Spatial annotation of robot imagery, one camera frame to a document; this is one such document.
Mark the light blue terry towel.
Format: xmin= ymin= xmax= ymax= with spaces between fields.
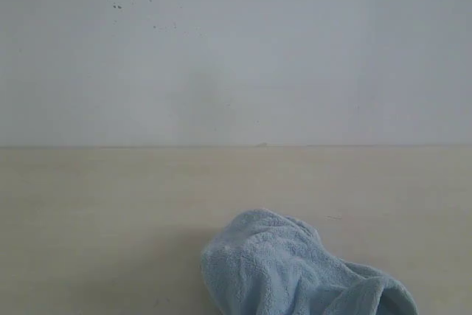
xmin=201 ymin=210 xmax=418 ymax=314

